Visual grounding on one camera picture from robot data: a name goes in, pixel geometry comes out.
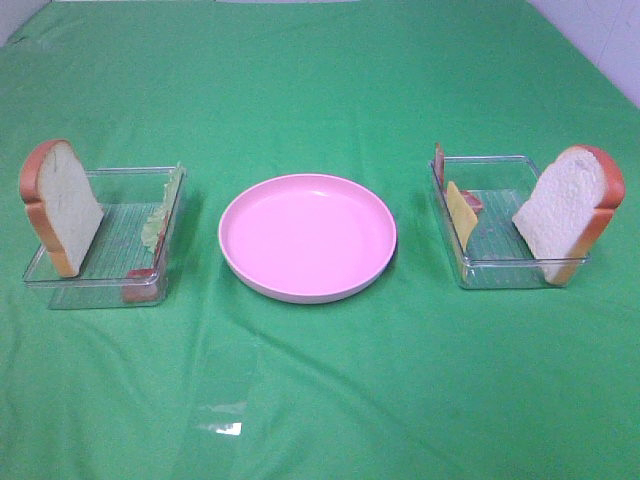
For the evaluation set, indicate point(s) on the right clear plastic tray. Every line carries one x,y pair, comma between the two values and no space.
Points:
496,256

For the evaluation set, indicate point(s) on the bacon strip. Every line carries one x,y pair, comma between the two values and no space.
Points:
152,281

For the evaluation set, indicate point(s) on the left clear plastic tray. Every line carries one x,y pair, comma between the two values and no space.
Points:
127,196

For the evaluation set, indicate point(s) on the yellow cheese slice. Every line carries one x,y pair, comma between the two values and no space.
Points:
463,207

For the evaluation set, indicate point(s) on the green lettuce leaf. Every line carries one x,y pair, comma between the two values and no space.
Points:
156,223

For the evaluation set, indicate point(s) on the pink round plate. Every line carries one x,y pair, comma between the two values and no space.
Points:
307,238

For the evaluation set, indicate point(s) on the bread slice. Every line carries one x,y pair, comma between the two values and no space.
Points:
569,208
60,204

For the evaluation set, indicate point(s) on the clear plastic tray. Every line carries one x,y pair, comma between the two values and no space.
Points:
127,196
496,256

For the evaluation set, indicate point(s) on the ham slice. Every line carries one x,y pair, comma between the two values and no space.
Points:
439,163

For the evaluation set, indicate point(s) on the green table cloth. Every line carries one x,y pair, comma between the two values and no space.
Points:
414,378

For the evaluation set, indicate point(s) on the clear plastic film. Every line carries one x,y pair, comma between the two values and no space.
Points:
221,399

